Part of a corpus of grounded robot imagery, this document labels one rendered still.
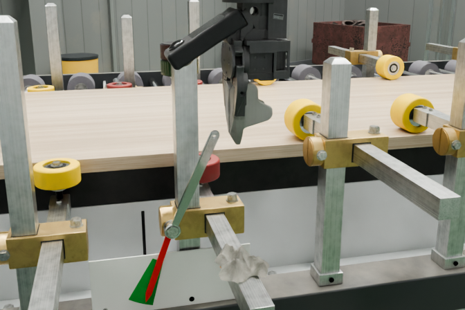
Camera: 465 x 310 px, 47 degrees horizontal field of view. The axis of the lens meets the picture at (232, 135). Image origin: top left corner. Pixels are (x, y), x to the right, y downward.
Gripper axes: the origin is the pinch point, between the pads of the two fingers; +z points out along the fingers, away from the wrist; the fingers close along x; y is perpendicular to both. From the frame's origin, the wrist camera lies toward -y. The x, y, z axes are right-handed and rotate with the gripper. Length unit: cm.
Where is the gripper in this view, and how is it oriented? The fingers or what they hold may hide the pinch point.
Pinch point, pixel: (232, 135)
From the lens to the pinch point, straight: 78.0
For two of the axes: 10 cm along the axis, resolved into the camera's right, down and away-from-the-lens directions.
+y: 9.7, -0.6, 2.3
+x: -2.3, -2.6, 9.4
